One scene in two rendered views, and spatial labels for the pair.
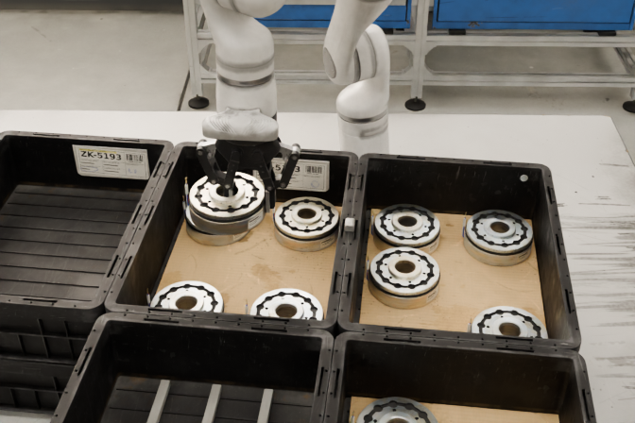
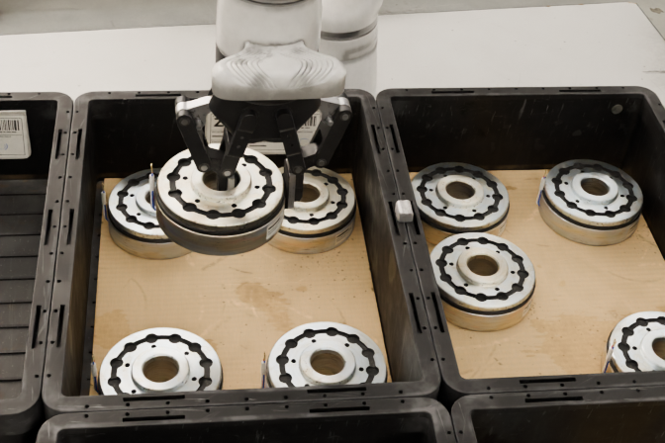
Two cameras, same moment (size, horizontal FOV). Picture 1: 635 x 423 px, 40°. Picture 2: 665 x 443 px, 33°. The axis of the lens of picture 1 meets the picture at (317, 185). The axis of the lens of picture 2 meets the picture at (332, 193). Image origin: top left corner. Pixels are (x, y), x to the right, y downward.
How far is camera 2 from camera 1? 0.37 m
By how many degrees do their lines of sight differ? 13
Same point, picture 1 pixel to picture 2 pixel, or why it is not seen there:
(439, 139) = (419, 51)
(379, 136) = (368, 57)
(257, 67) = not seen: outside the picture
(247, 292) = (241, 332)
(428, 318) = (531, 342)
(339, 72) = not seen: outside the picture
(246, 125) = (294, 72)
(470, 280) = (569, 273)
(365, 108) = (351, 16)
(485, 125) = (475, 26)
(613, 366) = not seen: outside the picture
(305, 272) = (323, 288)
